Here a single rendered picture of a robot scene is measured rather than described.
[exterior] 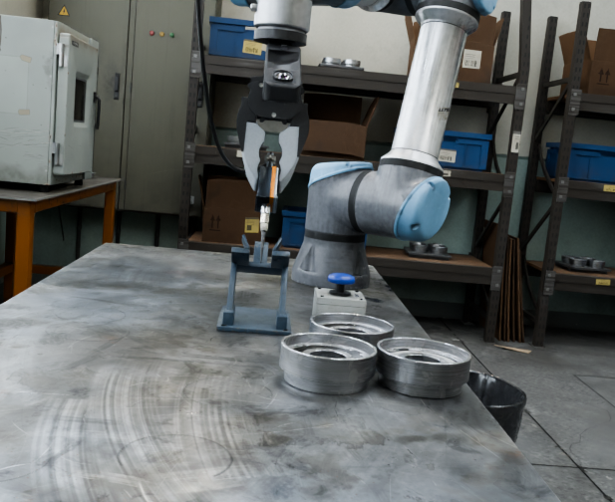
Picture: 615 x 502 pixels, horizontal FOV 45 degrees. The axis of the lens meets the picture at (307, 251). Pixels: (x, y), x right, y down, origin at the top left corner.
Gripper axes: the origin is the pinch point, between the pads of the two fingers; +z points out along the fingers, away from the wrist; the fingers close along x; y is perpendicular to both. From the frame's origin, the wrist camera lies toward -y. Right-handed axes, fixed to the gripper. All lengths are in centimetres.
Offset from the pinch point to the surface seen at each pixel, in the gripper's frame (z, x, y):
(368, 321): 16.4, -14.6, -6.5
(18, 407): 19.9, 20.3, -36.5
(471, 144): -15, -117, 334
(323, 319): 16.5, -8.7, -7.1
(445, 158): -5, -102, 334
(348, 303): 15.9, -12.7, 1.5
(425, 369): 16.5, -18.0, -26.2
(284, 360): 17.2, -3.4, -24.4
